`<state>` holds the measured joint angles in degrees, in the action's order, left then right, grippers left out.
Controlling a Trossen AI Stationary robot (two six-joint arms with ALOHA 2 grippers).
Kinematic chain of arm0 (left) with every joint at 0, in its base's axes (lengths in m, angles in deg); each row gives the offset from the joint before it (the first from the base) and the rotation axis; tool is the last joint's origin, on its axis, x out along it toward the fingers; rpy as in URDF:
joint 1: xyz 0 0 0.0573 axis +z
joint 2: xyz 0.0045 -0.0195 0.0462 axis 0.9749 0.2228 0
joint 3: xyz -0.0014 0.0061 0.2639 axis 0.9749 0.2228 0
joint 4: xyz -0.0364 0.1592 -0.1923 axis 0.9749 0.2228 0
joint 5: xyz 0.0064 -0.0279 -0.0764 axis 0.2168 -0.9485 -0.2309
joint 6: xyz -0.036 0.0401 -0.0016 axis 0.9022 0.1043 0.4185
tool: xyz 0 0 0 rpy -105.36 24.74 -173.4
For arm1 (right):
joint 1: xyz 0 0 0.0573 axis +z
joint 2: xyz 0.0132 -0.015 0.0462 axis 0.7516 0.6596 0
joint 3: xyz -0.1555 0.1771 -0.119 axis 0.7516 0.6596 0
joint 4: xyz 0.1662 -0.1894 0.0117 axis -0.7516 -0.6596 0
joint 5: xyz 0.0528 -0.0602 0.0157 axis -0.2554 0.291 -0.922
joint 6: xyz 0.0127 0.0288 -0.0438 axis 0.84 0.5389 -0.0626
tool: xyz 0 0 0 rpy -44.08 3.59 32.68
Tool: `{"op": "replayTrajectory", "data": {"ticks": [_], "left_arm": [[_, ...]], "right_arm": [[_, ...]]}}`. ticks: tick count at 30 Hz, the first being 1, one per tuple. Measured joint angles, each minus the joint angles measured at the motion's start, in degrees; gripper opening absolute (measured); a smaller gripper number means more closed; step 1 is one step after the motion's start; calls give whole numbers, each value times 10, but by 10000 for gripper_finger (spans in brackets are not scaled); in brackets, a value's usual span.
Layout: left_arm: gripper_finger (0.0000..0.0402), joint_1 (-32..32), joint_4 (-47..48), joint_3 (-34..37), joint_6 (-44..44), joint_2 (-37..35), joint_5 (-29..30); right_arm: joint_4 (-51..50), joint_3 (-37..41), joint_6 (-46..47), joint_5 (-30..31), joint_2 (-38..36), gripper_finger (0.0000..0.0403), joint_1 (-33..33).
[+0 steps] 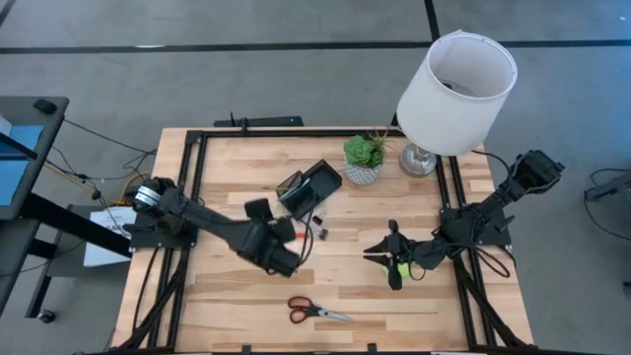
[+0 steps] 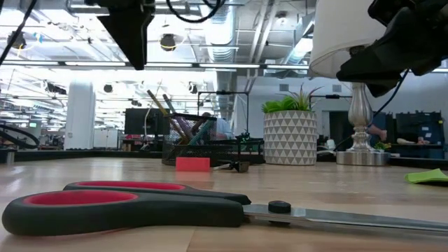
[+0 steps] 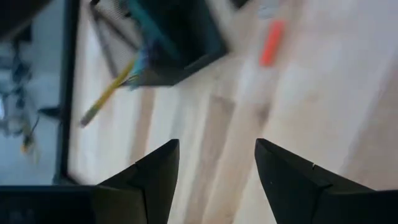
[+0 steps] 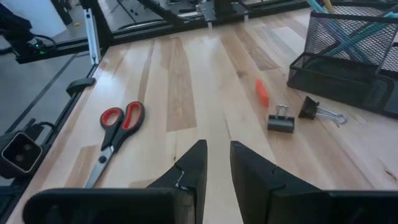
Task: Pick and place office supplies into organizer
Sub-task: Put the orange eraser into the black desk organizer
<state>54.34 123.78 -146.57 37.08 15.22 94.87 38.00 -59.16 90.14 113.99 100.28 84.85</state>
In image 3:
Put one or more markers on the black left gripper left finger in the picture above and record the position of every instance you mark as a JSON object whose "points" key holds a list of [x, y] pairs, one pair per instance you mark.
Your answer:
{"points": [[155, 186]]}

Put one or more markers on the yellow pencil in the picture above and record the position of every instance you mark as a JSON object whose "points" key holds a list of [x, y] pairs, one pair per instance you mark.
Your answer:
{"points": [[105, 95]]}

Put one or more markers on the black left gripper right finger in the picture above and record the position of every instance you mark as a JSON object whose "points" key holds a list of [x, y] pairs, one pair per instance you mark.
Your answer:
{"points": [[289, 186]]}

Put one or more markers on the orange eraser block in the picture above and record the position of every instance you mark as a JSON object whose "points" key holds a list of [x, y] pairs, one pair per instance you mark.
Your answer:
{"points": [[272, 43]]}

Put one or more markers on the black mesh desk organizer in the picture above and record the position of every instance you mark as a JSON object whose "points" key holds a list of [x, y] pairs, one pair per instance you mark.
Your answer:
{"points": [[192, 37]]}

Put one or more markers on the black metal table frame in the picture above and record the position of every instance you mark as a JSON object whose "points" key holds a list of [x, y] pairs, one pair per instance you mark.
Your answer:
{"points": [[66, 93]]}

